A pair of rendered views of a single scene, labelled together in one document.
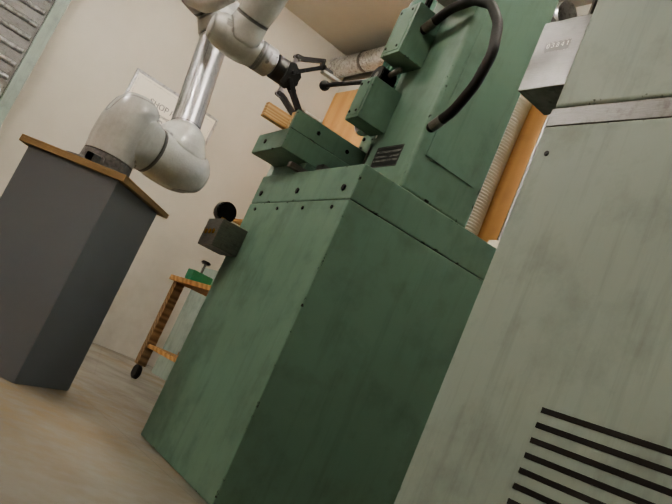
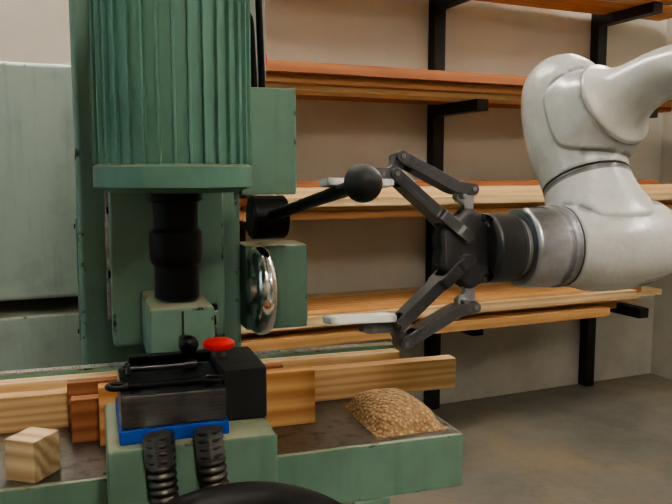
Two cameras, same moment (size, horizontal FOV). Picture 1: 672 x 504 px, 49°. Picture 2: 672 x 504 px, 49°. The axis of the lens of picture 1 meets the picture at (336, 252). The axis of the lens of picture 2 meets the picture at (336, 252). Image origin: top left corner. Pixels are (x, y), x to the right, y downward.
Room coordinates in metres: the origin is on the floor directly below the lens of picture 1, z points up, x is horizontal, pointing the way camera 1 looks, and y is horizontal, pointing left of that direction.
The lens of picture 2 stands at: (2.83, 0.32, 1.18)
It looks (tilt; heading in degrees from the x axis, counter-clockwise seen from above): 6 degrees down; 189
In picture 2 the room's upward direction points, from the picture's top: straight up
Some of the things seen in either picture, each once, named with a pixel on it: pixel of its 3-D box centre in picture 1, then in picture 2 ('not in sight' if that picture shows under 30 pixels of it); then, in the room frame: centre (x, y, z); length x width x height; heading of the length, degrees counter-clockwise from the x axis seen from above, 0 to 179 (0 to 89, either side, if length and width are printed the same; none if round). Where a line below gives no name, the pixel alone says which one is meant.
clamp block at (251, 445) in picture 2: not in sight; (186, 463); (2.21, 0.09, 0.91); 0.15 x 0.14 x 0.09; 117
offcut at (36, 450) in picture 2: not in sight; (32, 454); (2.22, -0.06, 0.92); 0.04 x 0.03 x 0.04; 172
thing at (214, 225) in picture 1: (221, 237); not in sight; (2.03, 0.31, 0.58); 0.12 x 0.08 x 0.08; 27
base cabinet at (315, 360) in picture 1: (305, 361); not in sight; (1.92, -0.04, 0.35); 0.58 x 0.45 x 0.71; 27
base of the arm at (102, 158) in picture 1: (101, 165); not in sight; (2.14, 0.74, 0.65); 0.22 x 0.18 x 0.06; 177
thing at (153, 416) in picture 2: not in sight; (191, 387); (2.21, 0.09, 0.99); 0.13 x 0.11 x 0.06; 117
